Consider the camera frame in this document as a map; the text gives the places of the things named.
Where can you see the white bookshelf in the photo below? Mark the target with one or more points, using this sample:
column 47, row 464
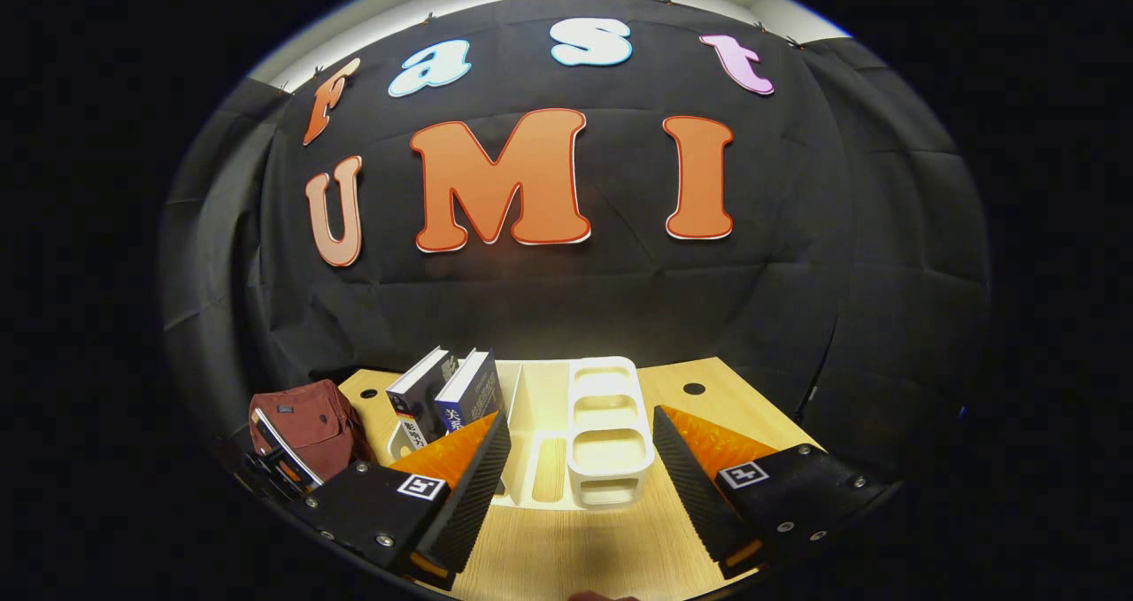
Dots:
column 611, row 450

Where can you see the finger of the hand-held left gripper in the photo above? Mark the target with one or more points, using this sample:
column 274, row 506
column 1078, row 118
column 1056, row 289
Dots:
column 279, row 473

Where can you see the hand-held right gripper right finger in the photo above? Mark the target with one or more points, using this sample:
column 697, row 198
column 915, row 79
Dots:
column 695, row 495

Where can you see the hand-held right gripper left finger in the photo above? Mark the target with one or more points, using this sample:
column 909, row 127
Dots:
column 469, row 504

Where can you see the dark cover book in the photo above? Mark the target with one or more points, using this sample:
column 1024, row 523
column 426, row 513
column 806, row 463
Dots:
column 416, row 402

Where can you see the blue cover book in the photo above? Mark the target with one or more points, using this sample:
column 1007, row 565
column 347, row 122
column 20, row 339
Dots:
column 469, row 397

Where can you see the maroon schoolbag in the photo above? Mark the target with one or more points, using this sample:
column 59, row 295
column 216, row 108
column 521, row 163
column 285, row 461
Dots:
column 310, row 415

